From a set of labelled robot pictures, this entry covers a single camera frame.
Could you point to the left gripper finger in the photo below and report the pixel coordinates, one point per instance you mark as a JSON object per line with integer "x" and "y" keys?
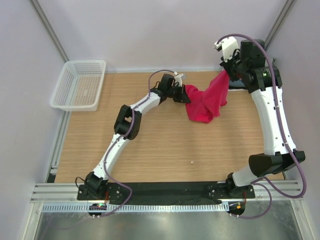
{"x": 186, "y": 91}
{"x": 178, "y": 100}

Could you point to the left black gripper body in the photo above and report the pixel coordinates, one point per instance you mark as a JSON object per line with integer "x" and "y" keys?
{"x": 175, "y": 91}

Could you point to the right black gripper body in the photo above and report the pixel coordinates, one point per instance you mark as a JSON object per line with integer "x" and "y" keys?
{"x": 234, "y": 68}

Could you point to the red t-shirt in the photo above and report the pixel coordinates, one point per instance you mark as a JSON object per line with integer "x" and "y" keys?
{"x": 205, "y": 105}

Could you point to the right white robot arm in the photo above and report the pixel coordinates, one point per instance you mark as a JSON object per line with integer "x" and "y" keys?
{"x": 265, "y": 87}

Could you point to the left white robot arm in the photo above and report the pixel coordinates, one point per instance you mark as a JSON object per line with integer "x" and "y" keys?
{"x": 162, "y": 84}

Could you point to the dark blue folded t-shirt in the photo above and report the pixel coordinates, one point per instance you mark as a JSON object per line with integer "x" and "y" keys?
{"x": 236, "y": 85}

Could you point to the white plastic basket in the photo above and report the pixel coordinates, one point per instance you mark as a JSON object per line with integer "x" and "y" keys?
{"x": 79, "y": 86}

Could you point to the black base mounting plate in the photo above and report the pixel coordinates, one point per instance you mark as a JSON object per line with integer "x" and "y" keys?
{"x": 207, "y": 189}

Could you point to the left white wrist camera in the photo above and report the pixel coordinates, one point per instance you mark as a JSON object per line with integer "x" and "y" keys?
{"x": 178, "y": 79}

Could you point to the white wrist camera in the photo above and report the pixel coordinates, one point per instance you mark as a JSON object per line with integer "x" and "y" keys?
{"x": 178, "y": 79}
{"x": 227, "y": 45}

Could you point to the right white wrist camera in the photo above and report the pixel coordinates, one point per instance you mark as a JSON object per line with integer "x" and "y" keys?
{"x": 227, "y": 45}

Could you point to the right aluminium corner post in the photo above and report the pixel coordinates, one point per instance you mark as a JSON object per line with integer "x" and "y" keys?
{"x": 278, "y": 22}

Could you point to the aluminium corner post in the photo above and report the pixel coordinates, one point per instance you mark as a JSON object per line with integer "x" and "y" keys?
{"x": 278, "y": 22}
{"x": 49, "y": 29}

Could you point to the white slotted cable duct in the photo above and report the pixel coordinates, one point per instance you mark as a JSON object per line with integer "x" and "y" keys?
{"x": 105, "y": 208}

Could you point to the aluminium frame rail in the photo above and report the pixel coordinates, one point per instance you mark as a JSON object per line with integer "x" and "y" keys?
{"x": 67, "y": 192}

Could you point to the left aluminium corner post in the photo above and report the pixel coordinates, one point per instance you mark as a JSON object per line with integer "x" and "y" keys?
{"x": 49, "y": 29}

